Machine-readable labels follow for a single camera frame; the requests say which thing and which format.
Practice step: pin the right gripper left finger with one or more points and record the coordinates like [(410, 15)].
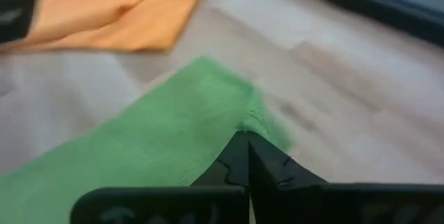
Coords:
[(208, 203)]

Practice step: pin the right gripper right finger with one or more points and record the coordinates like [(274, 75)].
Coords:
[(295, 203)]

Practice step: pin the green microfiber towel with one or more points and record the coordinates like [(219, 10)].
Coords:
[(138, 140)]

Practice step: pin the orange microfiber towel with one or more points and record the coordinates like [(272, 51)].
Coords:
[(111, 12)]

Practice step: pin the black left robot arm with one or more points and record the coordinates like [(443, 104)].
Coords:
[(14, 5)]

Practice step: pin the black aluminium table frame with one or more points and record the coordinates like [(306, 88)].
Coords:
[(381, 7)]

